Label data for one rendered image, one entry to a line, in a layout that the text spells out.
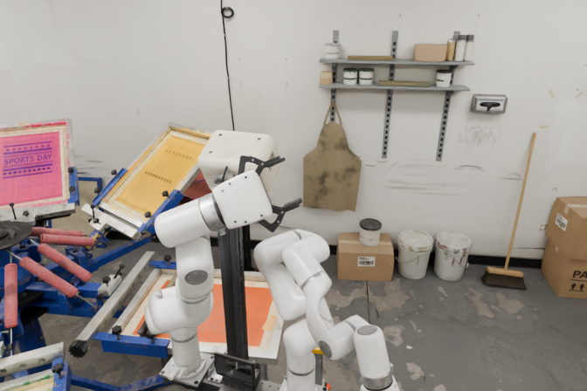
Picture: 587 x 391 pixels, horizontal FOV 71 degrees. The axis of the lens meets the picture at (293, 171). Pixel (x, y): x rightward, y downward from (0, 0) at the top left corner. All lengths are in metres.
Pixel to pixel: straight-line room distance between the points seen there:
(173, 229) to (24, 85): 3.97
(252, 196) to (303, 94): 2.89
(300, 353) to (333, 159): 2.61
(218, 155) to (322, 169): 2.68
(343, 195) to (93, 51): 2.63
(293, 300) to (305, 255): 0.21
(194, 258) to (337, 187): 3.04
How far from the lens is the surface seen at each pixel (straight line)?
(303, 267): 1.18
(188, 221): 0.84
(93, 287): 2.41
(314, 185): 3.86
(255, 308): 2.20
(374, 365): 1.10
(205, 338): 2.09
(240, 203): 0.83
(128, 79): 4.13
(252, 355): 1.93
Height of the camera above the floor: 2.39
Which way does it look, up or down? 22 degrees down
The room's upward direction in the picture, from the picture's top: straight up
